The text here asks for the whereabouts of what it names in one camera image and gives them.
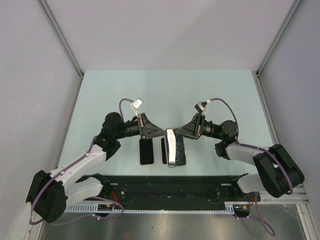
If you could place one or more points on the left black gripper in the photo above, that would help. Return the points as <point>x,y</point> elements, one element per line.
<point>149,130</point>

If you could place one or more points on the aluminium frame post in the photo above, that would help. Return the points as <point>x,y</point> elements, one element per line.
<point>56,28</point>
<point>288,19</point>

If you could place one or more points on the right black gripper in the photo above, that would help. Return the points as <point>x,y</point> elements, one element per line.
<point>194,129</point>

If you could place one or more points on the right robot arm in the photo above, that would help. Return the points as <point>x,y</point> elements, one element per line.
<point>277,172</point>

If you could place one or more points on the black phone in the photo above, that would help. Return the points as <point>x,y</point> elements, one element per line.
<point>163,150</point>

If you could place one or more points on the right aluminium frame post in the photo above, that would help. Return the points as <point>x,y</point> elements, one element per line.
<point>288,19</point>

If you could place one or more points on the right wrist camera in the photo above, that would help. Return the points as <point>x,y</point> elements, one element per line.
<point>202,107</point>

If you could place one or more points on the clear phone case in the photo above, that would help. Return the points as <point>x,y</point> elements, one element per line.
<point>170,147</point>

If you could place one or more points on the left aluminium frame post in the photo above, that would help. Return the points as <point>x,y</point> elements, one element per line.
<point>56,28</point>

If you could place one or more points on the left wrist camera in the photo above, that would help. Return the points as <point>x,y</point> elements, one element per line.
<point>136,104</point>

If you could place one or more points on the blue phone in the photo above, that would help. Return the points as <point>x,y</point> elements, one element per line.
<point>146,151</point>
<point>180,152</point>

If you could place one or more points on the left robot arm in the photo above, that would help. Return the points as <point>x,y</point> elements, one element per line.
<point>52,192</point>

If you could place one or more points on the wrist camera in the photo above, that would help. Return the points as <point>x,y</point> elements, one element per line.
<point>136,104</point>
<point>202,107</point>

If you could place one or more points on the white cable duct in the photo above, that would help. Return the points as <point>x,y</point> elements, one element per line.
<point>107,208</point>

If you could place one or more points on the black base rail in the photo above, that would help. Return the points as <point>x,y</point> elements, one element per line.
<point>173,192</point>

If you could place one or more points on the pink phone case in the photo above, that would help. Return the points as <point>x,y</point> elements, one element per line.
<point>161,160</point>

